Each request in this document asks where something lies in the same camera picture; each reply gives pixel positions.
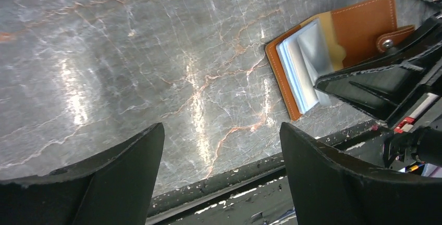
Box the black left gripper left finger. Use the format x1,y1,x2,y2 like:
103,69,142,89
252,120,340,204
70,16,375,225
1,123,165,224

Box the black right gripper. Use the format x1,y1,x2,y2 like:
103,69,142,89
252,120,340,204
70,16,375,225
314,16,441,167

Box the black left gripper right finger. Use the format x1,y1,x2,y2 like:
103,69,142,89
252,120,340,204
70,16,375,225
279,122,441,224

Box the brown leather card holder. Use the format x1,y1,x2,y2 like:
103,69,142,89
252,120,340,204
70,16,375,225
265,0,415,121

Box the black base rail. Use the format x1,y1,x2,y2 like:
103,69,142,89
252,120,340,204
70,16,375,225
146,120,392,224

